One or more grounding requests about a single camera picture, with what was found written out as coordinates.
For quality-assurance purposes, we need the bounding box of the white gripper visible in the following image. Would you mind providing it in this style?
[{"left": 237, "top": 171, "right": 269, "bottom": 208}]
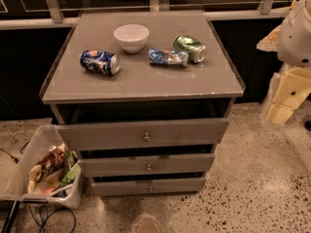
[{"left": 266, "top": 67, "right": 311, "bottom": 125}]

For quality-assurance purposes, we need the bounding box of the grey drawer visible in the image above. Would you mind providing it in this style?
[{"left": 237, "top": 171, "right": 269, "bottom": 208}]
[
  {"left": 78, "top": 153, "right": 215, "bottom": 178},
  {"left": 57, "top": 118, "right": 228, "bottom": 151},
  {"left": 91, "top": 178, "right": 205, "bottom": 197}
]

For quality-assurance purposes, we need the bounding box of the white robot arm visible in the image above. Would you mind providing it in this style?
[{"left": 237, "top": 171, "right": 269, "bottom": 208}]
[{"left": 257, "top": 0, "right": 311, "bottom": 125}]

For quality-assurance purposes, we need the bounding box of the grey top drawer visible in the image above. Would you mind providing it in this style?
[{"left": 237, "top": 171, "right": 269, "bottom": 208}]
[{"left": 57, "top": 118, "right": 228, "bottom": 151}]

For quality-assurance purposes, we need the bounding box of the grey bottom drawer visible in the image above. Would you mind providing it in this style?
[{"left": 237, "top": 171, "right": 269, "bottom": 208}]
[{"left": 91, "top": 178, "right": 205, "bottom": 197}]

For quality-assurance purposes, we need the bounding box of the grey drawer cabinet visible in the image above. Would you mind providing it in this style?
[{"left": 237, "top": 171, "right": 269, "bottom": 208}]
[{"left": 41, "top": 11, "right": 244, "bottom": 184}]

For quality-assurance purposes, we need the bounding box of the green soda can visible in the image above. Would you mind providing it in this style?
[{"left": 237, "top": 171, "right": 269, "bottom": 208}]
[{"left": 173, "top": 35, "right": 207, "bottom": 63}]

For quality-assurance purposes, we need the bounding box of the crushed light blue can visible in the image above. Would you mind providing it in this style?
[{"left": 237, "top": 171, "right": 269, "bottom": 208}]
[{"left": 149, "top": 48, "right": 189, "bottom": 67}]

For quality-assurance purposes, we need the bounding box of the white ceramic bowl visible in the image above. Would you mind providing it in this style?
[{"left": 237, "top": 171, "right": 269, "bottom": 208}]
[{"left": 114, "top": 24, "right": 150, "bottom": 53}]

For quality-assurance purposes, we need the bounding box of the dark blue soda can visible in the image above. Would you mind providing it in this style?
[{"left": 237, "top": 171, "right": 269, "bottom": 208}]
[{"left": 80, "top": 50, "right": 121, "bottom": 77}]

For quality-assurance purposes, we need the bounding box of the green snack packet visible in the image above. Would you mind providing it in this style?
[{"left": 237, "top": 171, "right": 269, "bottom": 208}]
[{"left": 60, "top": 163, "right": 80, "bottom": 186}]

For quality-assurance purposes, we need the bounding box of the brown snack bag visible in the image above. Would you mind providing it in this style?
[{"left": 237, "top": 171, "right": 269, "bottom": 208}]
[{"left": 28, "top": 144, "right": 66, "bottom": 183}]

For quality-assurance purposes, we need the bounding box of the clear plastic bin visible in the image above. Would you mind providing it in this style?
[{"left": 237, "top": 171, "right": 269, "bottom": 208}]
[{"left": 0, "top": 125, "right": 85, "bottom": 209}]

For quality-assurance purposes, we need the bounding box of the metal railing frame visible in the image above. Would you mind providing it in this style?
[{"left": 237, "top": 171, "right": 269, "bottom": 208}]
[{"left": 0, "top": 0, "right": 295, "bottom": 30}]

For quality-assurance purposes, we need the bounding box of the blue floor cable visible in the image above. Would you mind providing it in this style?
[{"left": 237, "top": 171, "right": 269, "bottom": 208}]
[{"left": 28, "top": 205, "right": 78, "bottom": 233}]

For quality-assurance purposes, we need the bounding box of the black floor cable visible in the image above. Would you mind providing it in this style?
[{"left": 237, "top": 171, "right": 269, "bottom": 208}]
[{"left": 0, "top": 139, "right": 31, "bottom": 165}]

